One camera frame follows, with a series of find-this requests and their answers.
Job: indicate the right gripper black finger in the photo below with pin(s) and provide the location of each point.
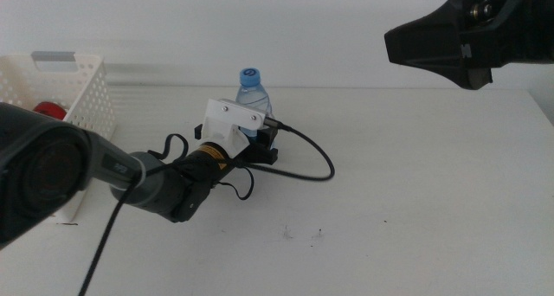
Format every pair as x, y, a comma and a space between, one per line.
428, 40

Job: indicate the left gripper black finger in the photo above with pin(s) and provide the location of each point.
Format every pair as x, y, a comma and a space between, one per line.
268, 138
199, 131

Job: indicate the clear water bottle blue cap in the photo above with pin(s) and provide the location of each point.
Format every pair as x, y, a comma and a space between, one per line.
251, 94

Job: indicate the red cola can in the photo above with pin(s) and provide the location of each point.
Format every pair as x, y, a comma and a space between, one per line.
49, 110

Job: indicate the white perforated plastic basket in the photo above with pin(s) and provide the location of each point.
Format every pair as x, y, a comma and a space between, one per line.
86, 59

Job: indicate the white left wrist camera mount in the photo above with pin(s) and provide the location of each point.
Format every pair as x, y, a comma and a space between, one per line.
225, 131

